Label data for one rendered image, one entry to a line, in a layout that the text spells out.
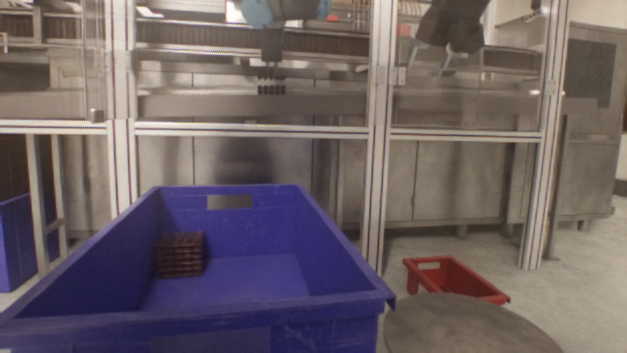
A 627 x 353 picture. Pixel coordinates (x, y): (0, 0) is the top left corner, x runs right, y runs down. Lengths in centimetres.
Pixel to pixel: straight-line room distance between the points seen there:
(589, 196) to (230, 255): 197
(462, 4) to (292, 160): 107
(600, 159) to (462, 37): 196
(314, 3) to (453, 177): 116
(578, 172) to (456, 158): 76
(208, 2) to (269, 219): 81
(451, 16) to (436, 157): 123
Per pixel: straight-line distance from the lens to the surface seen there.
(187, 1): 133
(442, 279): 136
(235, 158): 140
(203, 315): 36
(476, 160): 179
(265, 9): 90
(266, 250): 97
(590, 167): 230
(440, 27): 47
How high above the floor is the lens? 63
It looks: 7 degrees down
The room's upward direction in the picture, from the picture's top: 2 degrees clockwise
